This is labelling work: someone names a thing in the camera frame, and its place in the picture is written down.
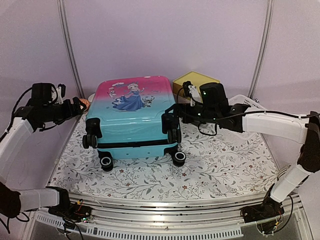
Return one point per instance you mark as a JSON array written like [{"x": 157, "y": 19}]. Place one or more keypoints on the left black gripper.
[{"x": 77, "y": 110}]

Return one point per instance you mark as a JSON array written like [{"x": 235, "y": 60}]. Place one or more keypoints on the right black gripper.
[{"x": 187, "y": 118}]

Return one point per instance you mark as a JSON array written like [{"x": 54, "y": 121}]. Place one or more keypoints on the pink and teal kids suitcase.
[{"x": 132, "y": 118}]

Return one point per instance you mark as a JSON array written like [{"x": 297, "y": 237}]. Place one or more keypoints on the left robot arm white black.
[{"x": 46, "y": 105}]

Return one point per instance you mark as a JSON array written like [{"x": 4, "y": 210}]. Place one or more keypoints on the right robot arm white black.
[{"x": 210, "y": 105}]

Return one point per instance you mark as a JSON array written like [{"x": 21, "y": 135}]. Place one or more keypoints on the orange patterned ceramic bowl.
[{"x": 86, "y": 102}]

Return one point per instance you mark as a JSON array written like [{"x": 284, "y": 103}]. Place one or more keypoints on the white ceramic bowl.
[{"x": 91, "y": 97}]

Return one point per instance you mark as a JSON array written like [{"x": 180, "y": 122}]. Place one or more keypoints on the yellow and white storage box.
[{"x": 196, "y": 79}]

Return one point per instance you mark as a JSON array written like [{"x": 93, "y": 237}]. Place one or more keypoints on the white plastic mesh basket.
[{"x": 241, "y": 99}]

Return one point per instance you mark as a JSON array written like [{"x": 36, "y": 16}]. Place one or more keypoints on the floral white tablecloth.
[{"x": 227, "y": 165}]

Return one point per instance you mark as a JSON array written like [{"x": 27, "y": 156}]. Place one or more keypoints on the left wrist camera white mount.
[{"x": 57, "y": 94}]

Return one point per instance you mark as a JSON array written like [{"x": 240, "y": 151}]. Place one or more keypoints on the left metal wall post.
[{"x": 62, "y": 11}]

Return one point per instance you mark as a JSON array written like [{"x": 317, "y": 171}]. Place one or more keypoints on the metal wall post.
[
  {"x": 62, "y": 11},
  {"x": 262, "y": 48}
]

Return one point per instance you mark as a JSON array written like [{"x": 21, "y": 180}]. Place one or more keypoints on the aluminium front rail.
[{"x": 196, "y": 219}]

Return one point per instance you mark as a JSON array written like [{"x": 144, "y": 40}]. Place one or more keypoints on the right metal wall post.
[{"x": 262, "y": 48}]

